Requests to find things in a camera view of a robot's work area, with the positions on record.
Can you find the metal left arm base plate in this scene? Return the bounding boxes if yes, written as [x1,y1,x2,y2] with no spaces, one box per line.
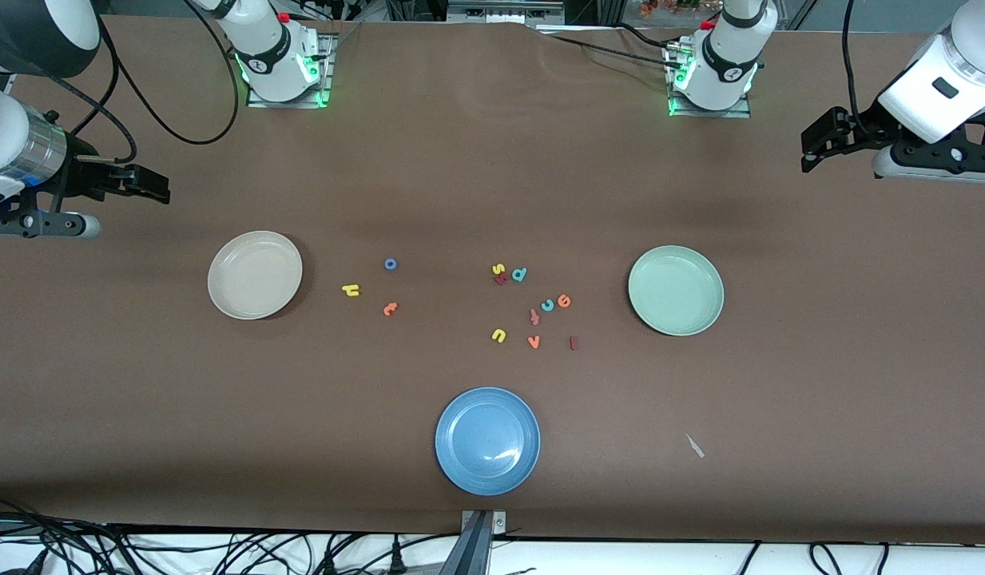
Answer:
[662,42,753,119]

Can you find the silver metal frame piece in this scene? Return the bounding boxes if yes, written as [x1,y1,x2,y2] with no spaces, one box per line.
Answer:
[447,0,565,25]

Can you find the blue round plate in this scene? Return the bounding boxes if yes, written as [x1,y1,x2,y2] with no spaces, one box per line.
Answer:
[435,387,541,497]

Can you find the orange dried flowers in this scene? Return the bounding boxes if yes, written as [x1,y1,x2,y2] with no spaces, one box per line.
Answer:
[637,0,721,18]

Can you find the beige round plate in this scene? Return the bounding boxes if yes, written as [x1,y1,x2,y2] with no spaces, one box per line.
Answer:
[207,231,304,320]

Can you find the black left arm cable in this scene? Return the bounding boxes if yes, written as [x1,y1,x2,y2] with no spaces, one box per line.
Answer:
[840,0,884,145]

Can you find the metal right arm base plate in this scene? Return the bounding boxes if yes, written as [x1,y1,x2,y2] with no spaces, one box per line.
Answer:
[246,34,337,109]

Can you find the brown table cover sheet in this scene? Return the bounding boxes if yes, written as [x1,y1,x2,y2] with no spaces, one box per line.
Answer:
[0,14,985,545]

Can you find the pale green round plate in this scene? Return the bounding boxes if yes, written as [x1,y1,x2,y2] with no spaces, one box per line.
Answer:
[628,245,725,337]

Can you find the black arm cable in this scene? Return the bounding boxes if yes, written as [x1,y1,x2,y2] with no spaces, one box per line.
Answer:
[840,0,884,145]
[57,0,241,165]

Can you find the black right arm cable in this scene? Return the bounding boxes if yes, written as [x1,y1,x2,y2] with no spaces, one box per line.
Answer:
[57,0,241,165]

